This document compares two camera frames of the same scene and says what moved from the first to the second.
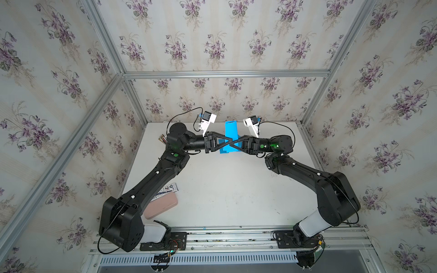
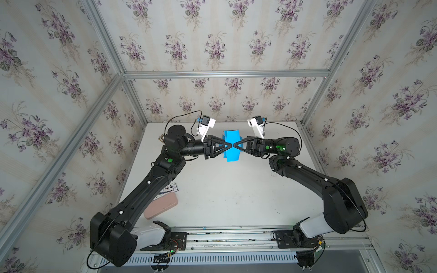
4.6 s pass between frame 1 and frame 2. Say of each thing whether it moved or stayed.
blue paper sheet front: moved
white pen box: stayed
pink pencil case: stayed
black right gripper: stayed
